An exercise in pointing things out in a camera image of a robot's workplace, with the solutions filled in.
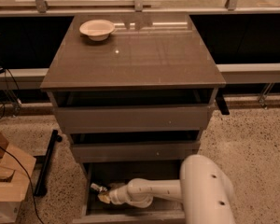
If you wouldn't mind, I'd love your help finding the white paper bowl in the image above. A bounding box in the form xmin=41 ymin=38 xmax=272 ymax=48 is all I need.
xmin=79 ymin=20 xmax=115 ymax=41

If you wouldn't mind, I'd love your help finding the grey open bottom drawer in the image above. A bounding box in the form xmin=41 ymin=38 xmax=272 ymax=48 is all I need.
xmin=73 ymin=161 xmax=186 ymax=224

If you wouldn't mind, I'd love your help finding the grey middle drawer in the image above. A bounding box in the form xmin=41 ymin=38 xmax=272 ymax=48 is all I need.
xmin=71 ymin=141 xmax=201 ymax=163

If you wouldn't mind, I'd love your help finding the metal floor bracket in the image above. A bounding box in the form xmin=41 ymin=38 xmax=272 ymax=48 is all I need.
xmin=258 ymin=83 xmax=274 ymax=109

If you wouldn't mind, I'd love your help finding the grey drawer cabinet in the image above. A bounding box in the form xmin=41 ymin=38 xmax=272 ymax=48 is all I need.
xmin=40 ymin=13 xmax=227 ymax=173

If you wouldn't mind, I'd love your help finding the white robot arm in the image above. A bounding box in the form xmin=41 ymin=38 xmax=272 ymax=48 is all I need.
xmin=98 ymin=155 xmax=235 ymax=224

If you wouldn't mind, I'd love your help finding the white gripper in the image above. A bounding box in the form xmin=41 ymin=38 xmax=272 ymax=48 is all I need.
xmin=98 ymin=182 xmax=130 ymax=204

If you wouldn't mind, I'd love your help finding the brown cardboard box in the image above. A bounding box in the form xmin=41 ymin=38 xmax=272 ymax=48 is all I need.
xmin=0 ymin=132 xmax=35 ymax=224

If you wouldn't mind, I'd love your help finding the black cable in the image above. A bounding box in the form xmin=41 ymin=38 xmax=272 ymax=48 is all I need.
xmin=0 ymin=135 xmax=45 ymax=224

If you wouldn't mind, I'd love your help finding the black bracket behind cabinet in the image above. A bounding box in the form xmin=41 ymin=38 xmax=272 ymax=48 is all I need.
xmin=216 ymin=89 xmax=230 ymax=115

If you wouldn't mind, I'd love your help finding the black floor stand bar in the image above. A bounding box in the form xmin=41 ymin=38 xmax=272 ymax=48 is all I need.
xmin=34 ymin=130 xmax=63 ymax=197

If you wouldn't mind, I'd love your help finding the grey top drawer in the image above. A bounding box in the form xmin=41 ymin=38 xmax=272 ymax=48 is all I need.
xmin=55 ymin=105 xmax=214 ymax=134

